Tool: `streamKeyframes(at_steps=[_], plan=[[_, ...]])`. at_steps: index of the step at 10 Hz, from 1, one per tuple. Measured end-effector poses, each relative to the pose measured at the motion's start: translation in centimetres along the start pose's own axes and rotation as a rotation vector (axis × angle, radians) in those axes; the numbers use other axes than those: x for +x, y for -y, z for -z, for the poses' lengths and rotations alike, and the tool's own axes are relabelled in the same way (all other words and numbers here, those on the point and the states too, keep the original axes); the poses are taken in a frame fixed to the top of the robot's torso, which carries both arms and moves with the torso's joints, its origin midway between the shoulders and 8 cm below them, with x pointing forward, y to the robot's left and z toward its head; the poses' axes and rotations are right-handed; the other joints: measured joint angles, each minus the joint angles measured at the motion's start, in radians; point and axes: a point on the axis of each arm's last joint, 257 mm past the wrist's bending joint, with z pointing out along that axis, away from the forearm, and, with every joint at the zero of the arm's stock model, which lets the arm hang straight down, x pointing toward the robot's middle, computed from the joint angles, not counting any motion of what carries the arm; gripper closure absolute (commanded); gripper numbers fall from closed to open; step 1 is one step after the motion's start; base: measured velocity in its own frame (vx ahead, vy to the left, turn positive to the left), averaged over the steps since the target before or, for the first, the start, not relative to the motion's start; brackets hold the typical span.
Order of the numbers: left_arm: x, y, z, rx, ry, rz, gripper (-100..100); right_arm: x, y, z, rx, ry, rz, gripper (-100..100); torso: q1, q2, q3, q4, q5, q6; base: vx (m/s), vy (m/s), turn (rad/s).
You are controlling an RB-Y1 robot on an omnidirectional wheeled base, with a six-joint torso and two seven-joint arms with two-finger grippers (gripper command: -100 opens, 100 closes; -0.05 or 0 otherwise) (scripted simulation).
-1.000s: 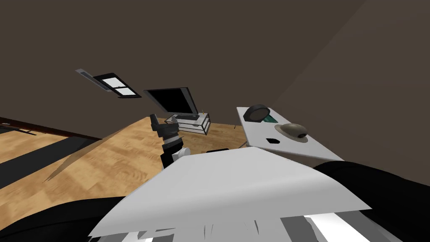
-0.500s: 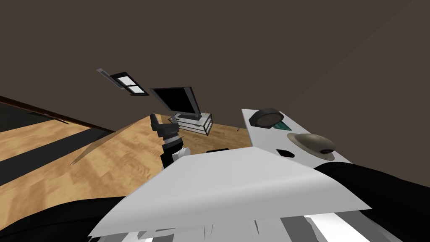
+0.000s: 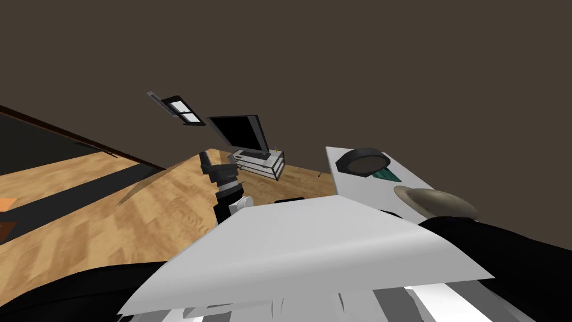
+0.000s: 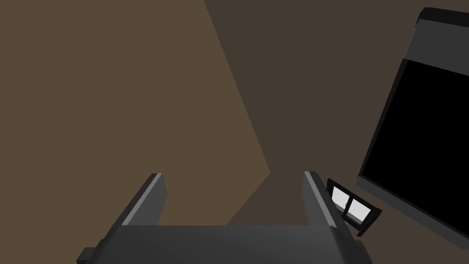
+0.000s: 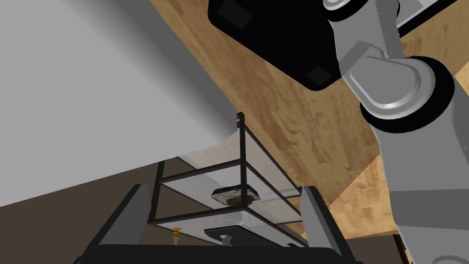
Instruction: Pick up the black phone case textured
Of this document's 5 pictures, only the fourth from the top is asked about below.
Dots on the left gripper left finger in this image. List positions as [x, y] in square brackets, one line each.
[146, 205]

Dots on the large black grey cabinet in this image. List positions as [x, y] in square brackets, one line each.
[425, 139]

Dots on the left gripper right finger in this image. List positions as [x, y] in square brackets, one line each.
[318, 205]

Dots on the black framed window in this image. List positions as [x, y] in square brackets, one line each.
[351, 207]

